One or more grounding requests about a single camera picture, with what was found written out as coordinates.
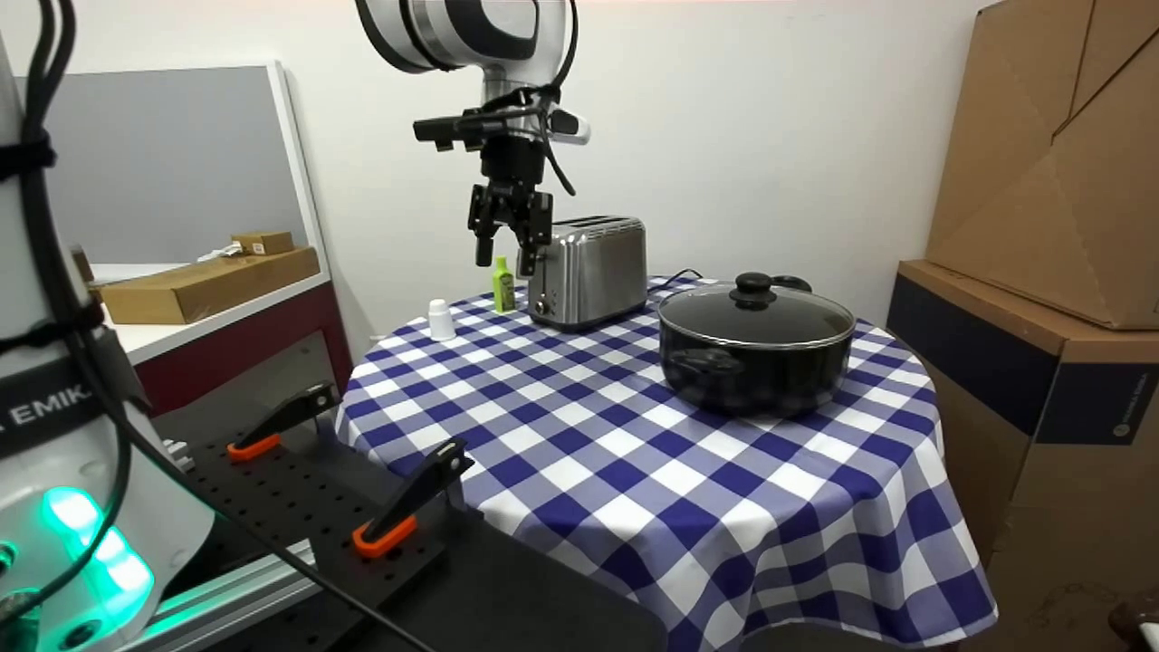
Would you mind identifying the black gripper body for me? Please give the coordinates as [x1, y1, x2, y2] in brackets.
[478, 134, 550, 200]

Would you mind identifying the glass lid with black knob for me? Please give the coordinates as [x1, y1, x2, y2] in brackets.
[659, 269, 860, 353]

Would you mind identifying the black cooking pot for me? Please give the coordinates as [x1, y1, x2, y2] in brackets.
[655, 313, 861, 418]

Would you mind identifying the small green bottle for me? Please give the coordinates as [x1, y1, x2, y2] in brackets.
[489, 248, 517, 313]

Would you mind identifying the stainless steel toaster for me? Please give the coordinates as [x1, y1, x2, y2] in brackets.
[524, 214, 649, 332]

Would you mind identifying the small white bottle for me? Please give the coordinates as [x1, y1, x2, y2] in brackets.
[425, 298, 460, 348]

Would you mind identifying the dark red white-topped cabinet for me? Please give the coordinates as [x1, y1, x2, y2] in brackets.
[91, 260, 356, 418]

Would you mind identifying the blue white checked tablecloth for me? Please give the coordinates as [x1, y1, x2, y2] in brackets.
[335, 272, 1002, 652]

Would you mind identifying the flat brown cardboard box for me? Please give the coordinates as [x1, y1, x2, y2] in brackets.
[99, 245, 324, 330]

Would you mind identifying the grey partition panel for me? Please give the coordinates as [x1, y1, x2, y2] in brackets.
[33, 61, 335, 292]

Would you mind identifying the black perforated mounting board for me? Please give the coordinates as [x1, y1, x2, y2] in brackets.
[151, 332, 670, 652]

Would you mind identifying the large tilted cardboard box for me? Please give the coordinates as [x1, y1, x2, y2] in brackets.
[923, 0, 1159, 332]

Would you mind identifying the cardboard box with dark band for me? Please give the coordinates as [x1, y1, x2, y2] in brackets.
[883, 257, 1159, 652]

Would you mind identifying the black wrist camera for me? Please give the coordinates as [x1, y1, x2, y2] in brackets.
[413, 102, 595, 153]

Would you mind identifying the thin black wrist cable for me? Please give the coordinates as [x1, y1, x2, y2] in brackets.
[540, 0, 585, 200]

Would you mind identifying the black clamp with orange handle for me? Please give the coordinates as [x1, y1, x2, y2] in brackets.
[349, 438, 478, 566]
[225, 380, 340, 466]

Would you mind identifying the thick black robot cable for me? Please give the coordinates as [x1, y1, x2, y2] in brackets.
[0, 0, 440, 652]

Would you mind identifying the aluminium frame rail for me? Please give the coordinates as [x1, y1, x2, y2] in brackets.
[122, 545, 329, 652]

